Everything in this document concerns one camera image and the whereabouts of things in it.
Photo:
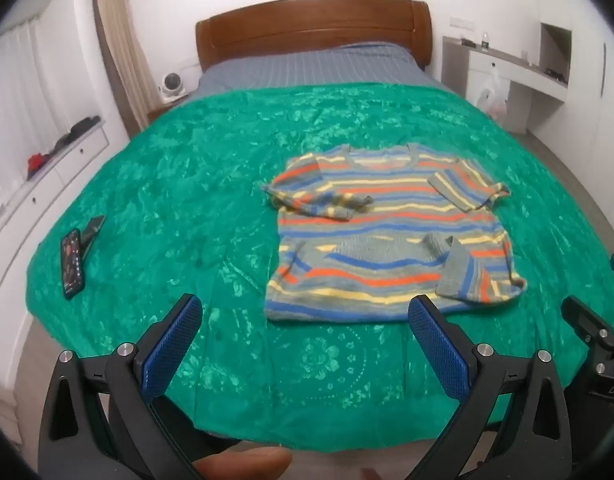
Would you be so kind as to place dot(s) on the small clear bottle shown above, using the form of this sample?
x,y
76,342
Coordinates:
x,y
485,41

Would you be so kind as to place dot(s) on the brown wooden headboard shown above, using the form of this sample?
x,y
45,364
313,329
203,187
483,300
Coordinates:
x,y
312,22

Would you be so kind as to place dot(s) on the red cloth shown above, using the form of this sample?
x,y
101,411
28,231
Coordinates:
x,y
36,161

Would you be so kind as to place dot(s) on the white wall desk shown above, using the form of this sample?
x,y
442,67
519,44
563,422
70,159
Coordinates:
x,y
532,80

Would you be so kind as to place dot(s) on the green patterned blanket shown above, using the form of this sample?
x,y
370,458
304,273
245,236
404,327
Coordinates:
x,y
187,185

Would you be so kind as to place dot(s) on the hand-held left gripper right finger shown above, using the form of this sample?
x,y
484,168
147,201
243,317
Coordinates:
x,y
437,345

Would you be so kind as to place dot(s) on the white drawer cabinet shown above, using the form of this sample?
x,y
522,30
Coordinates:
x,y
32,200

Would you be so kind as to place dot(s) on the white plastic bag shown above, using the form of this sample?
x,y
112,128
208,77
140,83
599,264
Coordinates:
x,y
494,97

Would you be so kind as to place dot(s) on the striped knit sweater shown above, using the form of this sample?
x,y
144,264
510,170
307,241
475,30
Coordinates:
x,y
387,240

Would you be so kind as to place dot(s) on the black smartphone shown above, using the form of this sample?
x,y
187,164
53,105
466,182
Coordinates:
x,y
72,265

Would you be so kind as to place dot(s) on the small white fan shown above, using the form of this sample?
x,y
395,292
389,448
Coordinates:
x,y
173,85

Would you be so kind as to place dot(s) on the grey striped bed sheet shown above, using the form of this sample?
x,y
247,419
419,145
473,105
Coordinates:
x,y
312,67

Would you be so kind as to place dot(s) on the beige curtain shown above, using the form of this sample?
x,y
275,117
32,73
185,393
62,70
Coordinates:
x,y
122,50

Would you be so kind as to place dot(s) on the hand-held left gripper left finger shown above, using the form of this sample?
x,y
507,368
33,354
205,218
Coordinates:
x,y
169,345

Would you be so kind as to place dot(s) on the black cloth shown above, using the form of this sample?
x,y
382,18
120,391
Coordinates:
x,y
74,132

